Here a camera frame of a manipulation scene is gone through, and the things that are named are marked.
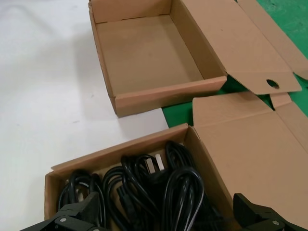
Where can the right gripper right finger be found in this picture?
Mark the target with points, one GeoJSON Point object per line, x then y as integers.
{"type": "Point", "coordinates": [264, 219]}

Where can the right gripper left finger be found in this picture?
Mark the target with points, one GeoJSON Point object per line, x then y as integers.
{"type": "Point", "coordinates": [72, 221]}

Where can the cardboard box with holed flap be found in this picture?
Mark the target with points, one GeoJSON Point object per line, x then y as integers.
{"type": "Point", "coordinates": [149, 48]}

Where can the green cloth mat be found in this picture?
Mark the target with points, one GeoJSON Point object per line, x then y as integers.
{"type": "Point", "coordinates": [178, 115]}

